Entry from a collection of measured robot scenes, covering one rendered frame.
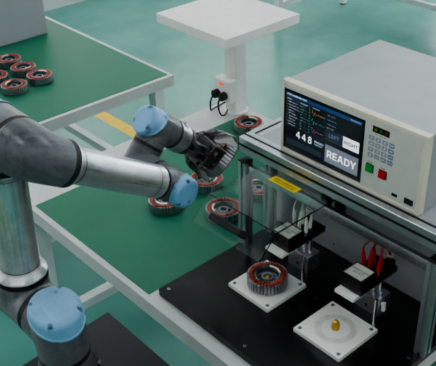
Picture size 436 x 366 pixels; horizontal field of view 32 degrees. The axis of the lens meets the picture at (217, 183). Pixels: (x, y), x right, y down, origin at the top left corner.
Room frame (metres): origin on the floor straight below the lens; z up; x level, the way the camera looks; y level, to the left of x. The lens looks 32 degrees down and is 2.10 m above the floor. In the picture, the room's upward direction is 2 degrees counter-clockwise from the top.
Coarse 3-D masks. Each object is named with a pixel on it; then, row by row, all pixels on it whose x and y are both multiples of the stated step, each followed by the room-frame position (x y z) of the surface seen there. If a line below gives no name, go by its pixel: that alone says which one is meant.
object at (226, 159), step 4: (224, 148) 1.73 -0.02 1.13; (228, 148) 1.73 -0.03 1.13; (232, 148) 1.73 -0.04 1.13; (236, 148) 1.75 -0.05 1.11; (228, 152) 1.72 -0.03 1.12; (232, 152) 1.72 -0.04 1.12; (224, 156) 1.71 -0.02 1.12; (228, 156) 1.72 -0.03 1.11; (232, 156) 1.71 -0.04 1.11; (220, 160) 1.70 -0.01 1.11; (224, 160) 1.70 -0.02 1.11; (228, 160) 1.71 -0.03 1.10; (220, 164) 1.70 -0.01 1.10; (224, 164) 1.70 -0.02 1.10; (228, 164) 1.70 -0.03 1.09; (216, 168) 1.70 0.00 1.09; (220, 168) 1.70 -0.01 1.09; (224, 168) 1.70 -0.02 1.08; (212, 172) 1.70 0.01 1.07; (216, 172) 1.70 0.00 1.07; (220, 172) 1.70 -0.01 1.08; (212, 176) 1.71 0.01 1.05; (216, 176) 1.71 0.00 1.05
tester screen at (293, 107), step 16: (288, 96) 1.72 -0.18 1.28; (288, 112) 1.72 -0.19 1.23; (304, 112) 1.68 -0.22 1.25; (320, 112) 1.64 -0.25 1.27; (336, 112) 1.61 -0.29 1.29; (288, 128) 1.72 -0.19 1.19; (304, 128) 1.68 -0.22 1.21; (320, 128) 1.64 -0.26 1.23; (336, 128) 1.60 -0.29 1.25; (352, 128) 1.57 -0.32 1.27; (288, 144) 1.72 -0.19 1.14; (304, 144) 1.68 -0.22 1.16; (320, 144) 1.64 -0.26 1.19; (320, 160) 1.64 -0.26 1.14
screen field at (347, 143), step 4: (328, 132) 1.62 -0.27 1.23; (332, 132) 1.61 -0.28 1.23; (328, 136) 1.62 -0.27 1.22; (332, 136) 1.61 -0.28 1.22; (336, 136) 1.60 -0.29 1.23; (340, 136) 1.59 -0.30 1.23; (328, 140) 1.62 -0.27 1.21; (332, 140) 1.61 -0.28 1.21; (336, 140) 1.60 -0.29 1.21; (340, 140) 1.59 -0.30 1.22; (344, 140) 1.58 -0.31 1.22; (348, 140) 1.57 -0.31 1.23; (352, 140) 1.57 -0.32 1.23; (336, 144) 1.60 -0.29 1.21; (340, 144) 1.59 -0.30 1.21; (344, 144) 1.58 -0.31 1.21; (348, 144) 1.57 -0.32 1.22; (352, 144) 1.56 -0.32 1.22; (356, 144) 1.55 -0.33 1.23; (348, 148) 1.57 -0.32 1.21; (352, 148) 1.56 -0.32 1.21; (356, 148) 1.55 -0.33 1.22; (356, 152) 1.55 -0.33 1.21
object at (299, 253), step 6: (300, 246) 1.70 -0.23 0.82; (306, 246) 1.70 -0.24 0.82; (294, 252) 1.68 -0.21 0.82; (300, 252) 1.67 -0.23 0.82; (306, 252) 1.67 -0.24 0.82; (312, 252) 1.67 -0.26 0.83; (318, 252) 1.67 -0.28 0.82; (288, 258) 1.70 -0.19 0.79; (294, 258) 1.68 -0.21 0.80; (300, 258) 1.66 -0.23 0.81; (306, 258) 1.65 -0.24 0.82; (312, 258) 1.65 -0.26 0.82; (318, 258) 1.67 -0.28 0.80; (294, 264) 1.68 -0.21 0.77; (300, 264) 1.66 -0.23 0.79; (306, 264) 1.65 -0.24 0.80; (312, 264) 1.66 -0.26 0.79; (318, 264) 1.67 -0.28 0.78; (306, 270) 1.65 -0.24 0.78; (312, 270) 1.66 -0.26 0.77
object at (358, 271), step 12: (360, 264) 1.49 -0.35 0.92; (348, 276) 1.45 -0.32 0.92; (360, 276) 1.44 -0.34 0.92; (372, 276) 1.44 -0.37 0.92; (384, 276) 1.47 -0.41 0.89; (336, 288) 1.45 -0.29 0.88; (348, 288) 1.44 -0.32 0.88; (360, 288) 1.42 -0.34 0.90; (372, 288) 1.50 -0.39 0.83; (348, 300) 1.41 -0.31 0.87
